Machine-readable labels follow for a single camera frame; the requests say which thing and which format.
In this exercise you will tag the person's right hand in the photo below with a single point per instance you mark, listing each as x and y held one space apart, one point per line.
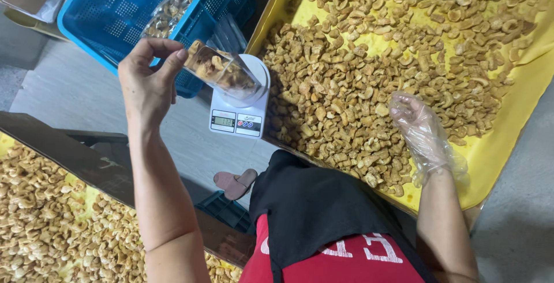
422 138

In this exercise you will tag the person's left hand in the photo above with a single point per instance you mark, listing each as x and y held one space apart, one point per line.
145 84

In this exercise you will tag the person's right fingers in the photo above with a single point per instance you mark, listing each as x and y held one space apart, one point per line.
402 106

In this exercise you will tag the clear bag of cashews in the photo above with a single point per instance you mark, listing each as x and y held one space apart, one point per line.
223 73

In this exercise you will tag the heap of roasted cashews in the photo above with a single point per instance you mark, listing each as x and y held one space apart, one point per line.
359 79

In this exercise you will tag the metal tray with yellow liner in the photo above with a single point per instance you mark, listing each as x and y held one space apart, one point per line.
510 144

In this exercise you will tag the black apron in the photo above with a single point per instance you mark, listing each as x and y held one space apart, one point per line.
311 205

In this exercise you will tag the white digital kitchen scale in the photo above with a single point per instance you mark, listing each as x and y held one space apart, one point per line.
240 116

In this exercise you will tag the red printed shirt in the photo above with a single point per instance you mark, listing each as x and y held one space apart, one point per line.
346 261

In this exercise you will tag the brown slipper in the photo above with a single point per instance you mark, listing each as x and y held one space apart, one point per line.
236 183

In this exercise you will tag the stack of empty clear bags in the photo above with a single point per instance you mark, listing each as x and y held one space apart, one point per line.
227 36

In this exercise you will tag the dark teal plastic crate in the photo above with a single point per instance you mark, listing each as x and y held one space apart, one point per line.
225 210

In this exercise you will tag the large clear cashew bag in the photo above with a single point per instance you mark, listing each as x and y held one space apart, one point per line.
173 6

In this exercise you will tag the blue plastic crate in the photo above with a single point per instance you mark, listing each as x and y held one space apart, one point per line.
112 10

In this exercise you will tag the dark metal tray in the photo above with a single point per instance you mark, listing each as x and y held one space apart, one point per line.
86 157

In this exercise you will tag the heap of pale cashews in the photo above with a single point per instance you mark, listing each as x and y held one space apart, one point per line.
56 226

